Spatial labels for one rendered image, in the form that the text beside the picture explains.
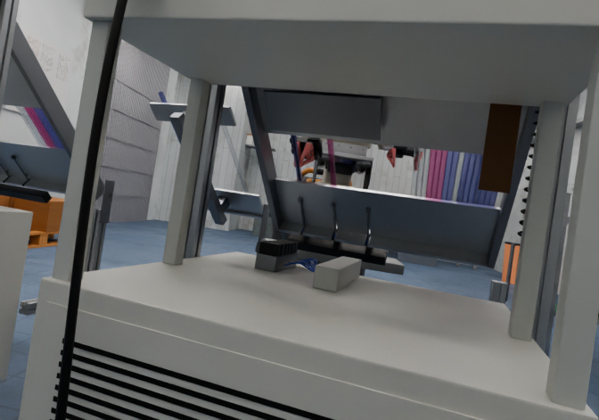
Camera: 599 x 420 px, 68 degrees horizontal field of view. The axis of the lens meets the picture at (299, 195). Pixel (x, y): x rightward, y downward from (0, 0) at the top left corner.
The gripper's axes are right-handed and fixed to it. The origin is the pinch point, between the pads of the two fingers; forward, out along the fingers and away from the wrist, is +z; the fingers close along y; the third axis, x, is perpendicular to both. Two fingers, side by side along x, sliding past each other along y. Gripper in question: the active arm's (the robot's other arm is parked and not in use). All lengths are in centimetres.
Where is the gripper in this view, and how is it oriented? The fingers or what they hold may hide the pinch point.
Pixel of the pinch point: (298, 163)
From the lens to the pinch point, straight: 135.3
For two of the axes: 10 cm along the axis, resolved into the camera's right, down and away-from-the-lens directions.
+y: 9.4, 1.5, -3.0
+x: 1.1, 7.2, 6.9
